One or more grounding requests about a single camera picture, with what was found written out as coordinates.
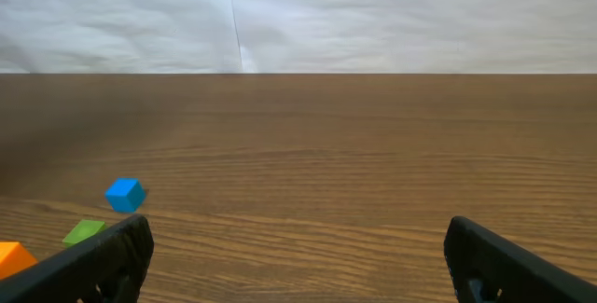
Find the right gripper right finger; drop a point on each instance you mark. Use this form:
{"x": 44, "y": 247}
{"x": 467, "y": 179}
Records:
{"x": 503, "y": 270}

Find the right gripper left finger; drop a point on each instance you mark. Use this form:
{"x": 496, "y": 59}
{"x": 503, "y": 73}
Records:
{"x": 93, "y": 265}

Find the orange cube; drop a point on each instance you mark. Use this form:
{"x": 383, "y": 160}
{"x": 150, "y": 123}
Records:
{"x": 13, "y": 259}

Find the green cube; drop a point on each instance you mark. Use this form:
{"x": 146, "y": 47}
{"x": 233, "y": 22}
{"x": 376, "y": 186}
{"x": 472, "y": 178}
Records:
{"x": 81, "y": 231}

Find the blue cube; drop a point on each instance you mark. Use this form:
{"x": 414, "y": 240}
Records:
{"x": 124, "y": 196}

